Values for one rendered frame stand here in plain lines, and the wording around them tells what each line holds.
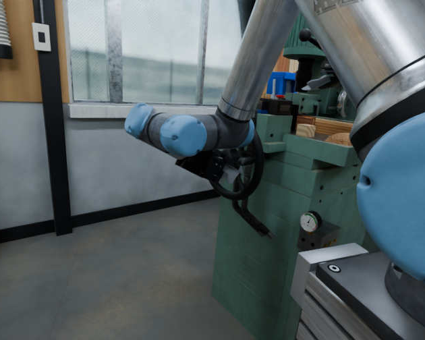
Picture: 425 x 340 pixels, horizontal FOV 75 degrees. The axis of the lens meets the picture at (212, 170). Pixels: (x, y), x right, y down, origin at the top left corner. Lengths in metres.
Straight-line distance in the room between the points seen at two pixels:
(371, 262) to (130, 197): 1.96
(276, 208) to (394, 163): 0.87
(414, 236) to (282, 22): 0.39
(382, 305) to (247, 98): 0.38
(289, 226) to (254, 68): 0.65
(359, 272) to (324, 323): 0.12
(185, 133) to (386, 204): 0.36
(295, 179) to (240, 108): 0.49
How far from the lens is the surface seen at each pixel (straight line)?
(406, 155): 0.20
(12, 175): 2.03
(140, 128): 0.58
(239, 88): 0.54
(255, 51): 0.52
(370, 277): 0.43
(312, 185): 0.95
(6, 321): 1.61
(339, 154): 0.89
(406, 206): 0.21
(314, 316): 0.53
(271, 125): 0.93
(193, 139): 0.50
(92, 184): 2.12
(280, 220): 1.05
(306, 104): 1.14
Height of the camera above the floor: 1.04
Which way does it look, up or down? 17 degrees down
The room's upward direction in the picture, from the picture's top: 5 degrees clockwise
